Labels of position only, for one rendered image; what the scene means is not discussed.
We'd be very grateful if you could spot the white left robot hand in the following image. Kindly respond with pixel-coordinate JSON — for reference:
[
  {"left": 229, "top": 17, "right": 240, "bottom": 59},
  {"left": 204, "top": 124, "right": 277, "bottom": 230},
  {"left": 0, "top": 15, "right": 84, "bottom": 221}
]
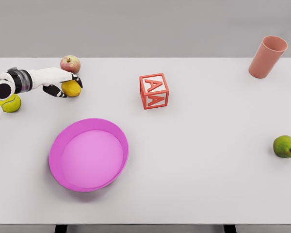
[{"left": 40, "top": 67, "right": 83, "bottom": 99}]

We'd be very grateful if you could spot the yellow lemon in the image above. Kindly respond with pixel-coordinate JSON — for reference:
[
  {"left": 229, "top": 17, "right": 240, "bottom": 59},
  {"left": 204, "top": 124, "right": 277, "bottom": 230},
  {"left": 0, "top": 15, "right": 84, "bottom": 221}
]
[{"left": 61, "top": 80, "right": 82, "bottom": 97}]

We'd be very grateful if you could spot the pink round plate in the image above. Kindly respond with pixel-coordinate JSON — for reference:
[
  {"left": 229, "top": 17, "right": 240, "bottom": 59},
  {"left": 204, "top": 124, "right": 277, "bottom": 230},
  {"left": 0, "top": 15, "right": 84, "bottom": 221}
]
[{"left": 48, "top": 118, "right": 129, "bottom": 193}]

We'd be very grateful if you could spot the red-yellow apple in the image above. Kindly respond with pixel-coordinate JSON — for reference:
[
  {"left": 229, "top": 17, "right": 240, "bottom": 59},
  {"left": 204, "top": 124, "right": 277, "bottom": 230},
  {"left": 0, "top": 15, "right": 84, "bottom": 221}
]
[{"left": 60, "top": 55, "right": 81, "bottom": 74}]

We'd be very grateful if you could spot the yellow-green tennis ball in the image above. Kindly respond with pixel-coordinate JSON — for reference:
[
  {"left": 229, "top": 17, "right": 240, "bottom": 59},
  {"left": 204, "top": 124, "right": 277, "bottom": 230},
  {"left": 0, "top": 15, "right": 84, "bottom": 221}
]
[{"left": 0, "top": 94, "right": 22, "bottom": 113}]

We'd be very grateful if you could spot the red letter A block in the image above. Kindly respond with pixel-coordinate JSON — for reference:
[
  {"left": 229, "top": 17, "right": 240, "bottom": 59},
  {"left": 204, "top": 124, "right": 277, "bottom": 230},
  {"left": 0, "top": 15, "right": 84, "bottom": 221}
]
[{"left": 139, "top": 72, "right": 170, "bottom": 110}]

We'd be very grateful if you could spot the salmon pink cup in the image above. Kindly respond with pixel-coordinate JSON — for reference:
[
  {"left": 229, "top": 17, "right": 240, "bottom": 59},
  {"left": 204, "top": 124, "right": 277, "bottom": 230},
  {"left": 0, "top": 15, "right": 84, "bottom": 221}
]
[{"left": 248, "top": 35, "right": 288, "bottom": 79}]

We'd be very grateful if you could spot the green pear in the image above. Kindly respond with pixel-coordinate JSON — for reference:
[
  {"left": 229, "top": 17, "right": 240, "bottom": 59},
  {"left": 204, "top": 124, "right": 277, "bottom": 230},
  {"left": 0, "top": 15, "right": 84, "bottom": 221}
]
[{"left": 273, "top": 135, "right": 291, "bottom": 159}]

